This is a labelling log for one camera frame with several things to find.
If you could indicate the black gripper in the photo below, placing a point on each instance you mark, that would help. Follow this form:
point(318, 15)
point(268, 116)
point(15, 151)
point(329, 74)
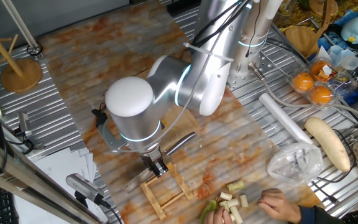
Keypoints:
point(152, 160)

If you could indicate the steel cleaver knife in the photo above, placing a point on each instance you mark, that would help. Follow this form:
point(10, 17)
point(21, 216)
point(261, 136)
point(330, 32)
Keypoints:
point(182, 143)

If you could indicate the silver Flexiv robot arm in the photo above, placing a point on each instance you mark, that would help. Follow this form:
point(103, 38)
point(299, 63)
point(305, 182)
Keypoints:
point(129, 124)

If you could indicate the dark sleeved person right hand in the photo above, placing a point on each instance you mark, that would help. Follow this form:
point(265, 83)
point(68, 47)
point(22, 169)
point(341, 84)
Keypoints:
point(280, 205)

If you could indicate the wooden knife rack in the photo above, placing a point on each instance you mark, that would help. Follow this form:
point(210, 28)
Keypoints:
point(152, 201)

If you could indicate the green scallion leaf bunch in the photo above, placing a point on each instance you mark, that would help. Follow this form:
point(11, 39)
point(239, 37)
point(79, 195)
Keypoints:
point(208, 208)

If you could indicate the white scallion piece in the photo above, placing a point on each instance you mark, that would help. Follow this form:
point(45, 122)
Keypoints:
point(232, 203)
point(224, 204)
point(244, 201)
point(225, 196)
point(237, 215)

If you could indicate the pale green scallion piece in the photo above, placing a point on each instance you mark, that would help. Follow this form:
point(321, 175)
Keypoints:
point(235, 186)

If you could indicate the orange marble pattern mat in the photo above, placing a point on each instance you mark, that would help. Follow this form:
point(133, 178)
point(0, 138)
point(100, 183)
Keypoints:
point(244, 140)

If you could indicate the white paper stack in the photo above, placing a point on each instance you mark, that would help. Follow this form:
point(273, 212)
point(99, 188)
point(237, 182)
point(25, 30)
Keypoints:
point(57, 161)

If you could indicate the white plastic wrap roll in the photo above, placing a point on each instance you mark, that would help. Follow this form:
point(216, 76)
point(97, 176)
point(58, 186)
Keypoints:
point(283, 119)

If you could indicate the clear plastic bag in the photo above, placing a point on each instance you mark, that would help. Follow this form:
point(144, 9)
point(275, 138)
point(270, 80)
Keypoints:
point(294, 165)

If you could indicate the wooden stand with round base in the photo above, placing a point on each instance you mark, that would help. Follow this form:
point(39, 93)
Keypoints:
point(22, 76)

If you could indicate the orange fruit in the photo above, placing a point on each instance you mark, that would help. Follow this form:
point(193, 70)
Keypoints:
point(302, 81)
point(321, 95)
point(315, 69)

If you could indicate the white daikon radish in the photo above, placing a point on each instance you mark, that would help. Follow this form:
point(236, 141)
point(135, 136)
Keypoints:
point(328, 143)

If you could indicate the wooden disc holder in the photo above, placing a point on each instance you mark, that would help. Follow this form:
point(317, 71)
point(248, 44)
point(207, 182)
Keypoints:
point(301, 39)

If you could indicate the clear plastic fruit container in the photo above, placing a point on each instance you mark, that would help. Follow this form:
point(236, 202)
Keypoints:
point(334, 77)

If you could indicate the clear plastic cups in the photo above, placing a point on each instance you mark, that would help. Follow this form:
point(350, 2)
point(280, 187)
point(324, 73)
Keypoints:
point(342, 57)

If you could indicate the light blue plush toy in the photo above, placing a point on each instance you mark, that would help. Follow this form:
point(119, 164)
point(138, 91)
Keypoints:
point(354, 29)

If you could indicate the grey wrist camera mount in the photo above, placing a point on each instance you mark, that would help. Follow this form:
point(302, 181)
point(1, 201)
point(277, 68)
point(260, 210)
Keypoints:
point(109, 140)

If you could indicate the silver camera with black mount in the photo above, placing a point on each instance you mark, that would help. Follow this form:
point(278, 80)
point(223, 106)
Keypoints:
point(82, 186)

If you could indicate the aluminium frame beam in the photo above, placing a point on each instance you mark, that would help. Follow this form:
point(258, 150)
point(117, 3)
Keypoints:
point(26, 180)

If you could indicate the small silver camera on clamp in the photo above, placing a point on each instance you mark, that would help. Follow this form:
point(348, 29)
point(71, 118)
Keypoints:
point(24, 123)

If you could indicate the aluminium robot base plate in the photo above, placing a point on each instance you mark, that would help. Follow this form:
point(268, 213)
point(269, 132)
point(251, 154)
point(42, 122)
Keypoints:
point(267, 67)

